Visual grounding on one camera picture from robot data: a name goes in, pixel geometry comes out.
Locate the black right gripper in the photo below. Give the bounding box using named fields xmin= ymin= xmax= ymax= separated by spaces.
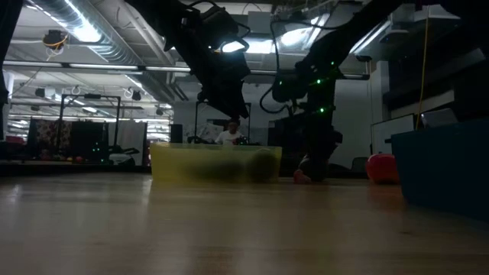
xmin=300 ymin=110 xmax=343 ymax=183

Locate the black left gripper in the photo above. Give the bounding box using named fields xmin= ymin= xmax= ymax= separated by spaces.
xmin=196 ymin=51 xmax=252 ymax=120

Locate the small red mushroom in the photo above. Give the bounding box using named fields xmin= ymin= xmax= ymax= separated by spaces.
xmin=293 ymin=170 xmax=311 ymax=185

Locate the red bell pepper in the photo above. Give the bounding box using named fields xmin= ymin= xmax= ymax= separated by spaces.
xmin=365 ymin=153 xmax=400 ymax=185

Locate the black monitor box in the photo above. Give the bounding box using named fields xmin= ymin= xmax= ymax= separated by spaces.
xmin=267 ymin=120 xmax=306 ymax=163

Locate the fluorescent ceiling light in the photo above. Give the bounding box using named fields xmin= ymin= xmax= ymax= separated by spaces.
xmin=221 ymin=37 xmax=277 ymax=54

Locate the person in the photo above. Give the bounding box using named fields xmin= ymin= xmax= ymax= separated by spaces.
xmin=215 ymin=118 xmax=245 ymax=145

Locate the grey ceiling unit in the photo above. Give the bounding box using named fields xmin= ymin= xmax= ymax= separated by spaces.
xmin=248 ymin=11 xmax=273 ymax=34

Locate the white board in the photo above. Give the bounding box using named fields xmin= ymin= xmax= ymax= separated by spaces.
xmin=370 ymin=113 xmax=416 ymax=156

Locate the yellow translucent plastic basket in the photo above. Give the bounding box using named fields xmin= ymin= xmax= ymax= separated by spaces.
xmin=150 ymin=143 xmax=283 ymax=185

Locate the white panel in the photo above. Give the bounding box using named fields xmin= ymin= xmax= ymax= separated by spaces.
xmin=108 ymin=121 xmax=149 ymax=166

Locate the long ceiling pipe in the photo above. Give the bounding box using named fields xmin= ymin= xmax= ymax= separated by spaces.
xmin=2 ymin=60 xmax=371 ymax=81

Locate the blue plastic basket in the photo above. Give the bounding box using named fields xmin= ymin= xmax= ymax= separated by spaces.
xmin=389 ymin=118 xmax=489 ymax=222

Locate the light grey panel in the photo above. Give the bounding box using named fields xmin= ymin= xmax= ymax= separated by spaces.
xmin=419 ymin=108 xmax=459 ymax=129

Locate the black cabinet with green lights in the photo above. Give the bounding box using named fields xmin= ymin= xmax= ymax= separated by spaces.
xmin=70 ymin=121 xmax=111 ymax=163

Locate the patterned cloth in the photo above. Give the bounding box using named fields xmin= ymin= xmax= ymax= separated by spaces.
xmin=28 ymin=118 xmax=73 ymax=160

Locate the black robot station frame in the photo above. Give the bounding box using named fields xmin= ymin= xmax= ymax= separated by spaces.
xmin=59 ymin=93 xmax=122 ymax=154
xmin=193 ymin=100 xmax=252 ymax=145

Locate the silver ventilation duct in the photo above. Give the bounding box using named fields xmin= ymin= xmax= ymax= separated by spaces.
xmin=22 ymin=0 xmax=176 ymax=66

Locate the yellow hanging cable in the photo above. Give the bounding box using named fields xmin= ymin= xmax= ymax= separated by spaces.
xmin=414 ymin=15 xmax=431 ymax=131

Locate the hanging cord reel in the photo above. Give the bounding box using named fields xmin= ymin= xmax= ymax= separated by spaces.
xmin=41 ymin=29 xmax=69 ymax=50

